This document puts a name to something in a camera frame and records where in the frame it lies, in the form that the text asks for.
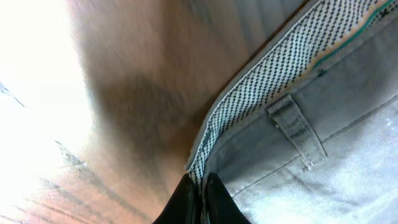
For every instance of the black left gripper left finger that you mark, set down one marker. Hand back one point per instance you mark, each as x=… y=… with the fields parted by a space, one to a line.
x=184 y=205

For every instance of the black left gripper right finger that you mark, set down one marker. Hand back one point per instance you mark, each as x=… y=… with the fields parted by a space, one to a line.
x=221 y=207

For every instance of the grey shorts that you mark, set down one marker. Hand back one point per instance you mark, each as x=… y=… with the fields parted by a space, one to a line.
x=307 y=131

